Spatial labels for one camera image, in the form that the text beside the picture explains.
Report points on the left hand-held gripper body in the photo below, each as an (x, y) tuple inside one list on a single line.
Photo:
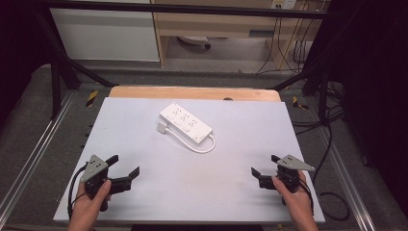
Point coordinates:
[(95, 170)]

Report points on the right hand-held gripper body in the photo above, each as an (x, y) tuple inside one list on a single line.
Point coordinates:
[(290, 174)]

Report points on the white power strip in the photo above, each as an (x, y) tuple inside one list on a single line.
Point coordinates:
[(186, 122)]

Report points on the person's right hand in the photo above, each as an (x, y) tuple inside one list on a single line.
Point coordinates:
[(296, 202)]

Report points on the person's left hand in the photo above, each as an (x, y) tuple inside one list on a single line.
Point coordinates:
[(88, 205)]

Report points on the yellow black striped tape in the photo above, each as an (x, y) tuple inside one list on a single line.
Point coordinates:
[(92, 98), (299, 103)]

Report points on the wooden board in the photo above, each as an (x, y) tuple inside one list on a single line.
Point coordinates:
[(192, 93)]

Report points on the black curtain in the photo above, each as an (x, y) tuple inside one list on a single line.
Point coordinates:
[(19, 48), (375, 96)]

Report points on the white cabinet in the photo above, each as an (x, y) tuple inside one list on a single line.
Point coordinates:
[(106, 35)]

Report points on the office chair base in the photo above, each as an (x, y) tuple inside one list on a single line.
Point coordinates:
[(196, 40)]

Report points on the light wooden desk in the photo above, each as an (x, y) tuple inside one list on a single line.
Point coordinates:
[(218, 22)]

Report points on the aluminium rail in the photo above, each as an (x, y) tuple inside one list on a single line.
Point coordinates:
[(35, 150), (348, 179)]

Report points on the white wall socket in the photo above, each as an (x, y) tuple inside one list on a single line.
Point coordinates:
[(283, 4)]

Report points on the black metal frame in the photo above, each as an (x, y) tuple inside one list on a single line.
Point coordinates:
[(192, 8)]

